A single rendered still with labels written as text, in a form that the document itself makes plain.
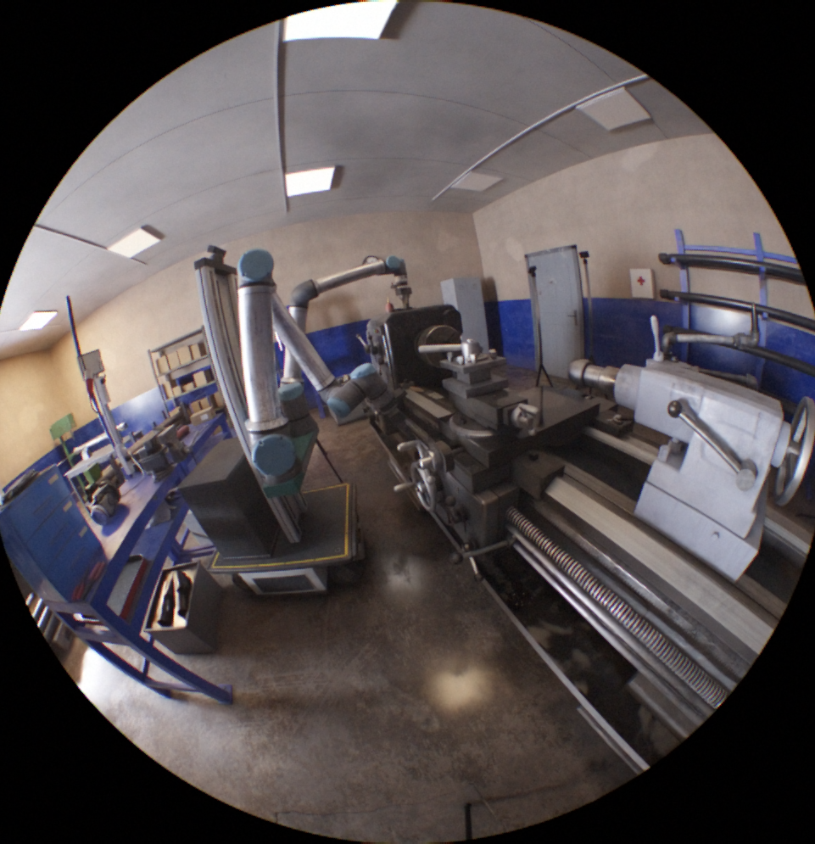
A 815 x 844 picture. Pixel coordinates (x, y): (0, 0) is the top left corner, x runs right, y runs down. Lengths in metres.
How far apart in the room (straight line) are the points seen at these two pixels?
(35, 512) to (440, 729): 1.67
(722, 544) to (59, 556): 1.87
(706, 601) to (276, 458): 1.18
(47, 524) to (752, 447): 1.93
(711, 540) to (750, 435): 0.22
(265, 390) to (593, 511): 0.97
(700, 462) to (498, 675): 1.09
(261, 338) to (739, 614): 1.35
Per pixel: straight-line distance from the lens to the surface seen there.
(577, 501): 0.74
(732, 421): 0.66
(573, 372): 0.86
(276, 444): 0.89
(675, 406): 0.61
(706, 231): 3.85
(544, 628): 1.00
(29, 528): 1.30
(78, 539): 1.41
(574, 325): 4.53
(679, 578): 0.68
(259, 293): 0.89
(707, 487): 0.68
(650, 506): 0.72
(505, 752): 1.32
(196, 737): 1.83
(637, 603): 0.79
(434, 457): 0.83
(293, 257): 5.11
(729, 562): 0.72
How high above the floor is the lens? 1.31
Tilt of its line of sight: 22 degrees down
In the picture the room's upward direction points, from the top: 10 degrees counter-clockwise
